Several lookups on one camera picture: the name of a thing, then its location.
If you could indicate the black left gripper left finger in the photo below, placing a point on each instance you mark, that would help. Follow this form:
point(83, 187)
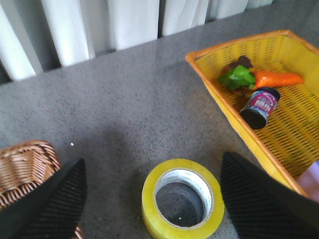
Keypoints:
point(52, 210)

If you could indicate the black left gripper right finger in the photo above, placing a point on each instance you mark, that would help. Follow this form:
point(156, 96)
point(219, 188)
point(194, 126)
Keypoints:
point(260, 207)

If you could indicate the yellow tape roll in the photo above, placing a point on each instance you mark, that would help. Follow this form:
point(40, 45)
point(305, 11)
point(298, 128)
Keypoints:
point(197, 177)

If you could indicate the brown wicker basket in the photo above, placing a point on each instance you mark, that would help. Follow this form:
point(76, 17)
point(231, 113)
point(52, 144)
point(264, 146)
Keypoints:
point(23, 168)

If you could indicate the purple sponge block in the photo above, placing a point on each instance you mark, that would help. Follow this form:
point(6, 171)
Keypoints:
point(309, 181)

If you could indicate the yellow plastic basket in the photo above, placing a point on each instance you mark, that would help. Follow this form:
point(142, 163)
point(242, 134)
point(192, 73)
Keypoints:
point(289, 144)

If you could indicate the small purple labelled can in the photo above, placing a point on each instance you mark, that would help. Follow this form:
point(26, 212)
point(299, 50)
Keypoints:
point(260, 106)

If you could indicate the orange toy carrot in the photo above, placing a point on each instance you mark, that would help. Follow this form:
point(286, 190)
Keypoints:
point(242, 77)

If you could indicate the dark brown toy piece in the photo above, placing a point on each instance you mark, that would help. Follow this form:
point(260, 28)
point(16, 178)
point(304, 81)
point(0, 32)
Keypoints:
point(243, 61)

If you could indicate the white pleated curtain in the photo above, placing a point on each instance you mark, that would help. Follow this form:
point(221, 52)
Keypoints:
point(40, 35)

